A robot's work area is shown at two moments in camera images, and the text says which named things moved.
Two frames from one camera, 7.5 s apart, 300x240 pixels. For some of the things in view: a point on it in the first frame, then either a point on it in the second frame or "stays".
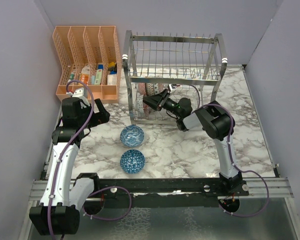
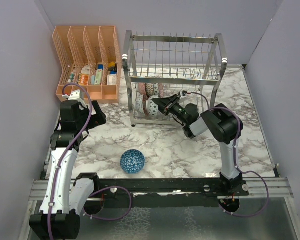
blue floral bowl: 132,135 -> 152,108
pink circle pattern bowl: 160,87 stays
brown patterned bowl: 150,89 stays
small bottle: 72,76 stays
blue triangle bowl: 132,161 stays
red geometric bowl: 146,109 -> 139,110
